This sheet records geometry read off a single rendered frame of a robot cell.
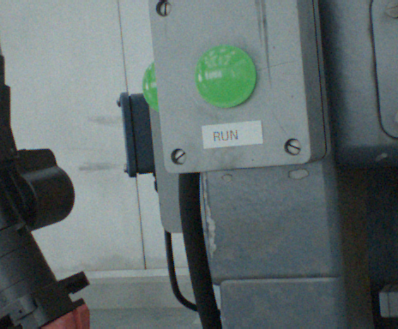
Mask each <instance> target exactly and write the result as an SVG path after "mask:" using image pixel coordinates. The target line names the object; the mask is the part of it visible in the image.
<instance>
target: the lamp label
mask: <svg viewBox="0 0 398 329"><path fill-rule="evenodd" d="M202 138H203V145H204V149H205V148H213V147H228V146H244V145H252V144H261V143H263V142H262V128H261V120H256V121H249V122H242V123H221V124H214V125H207V126H202Z"/></svg>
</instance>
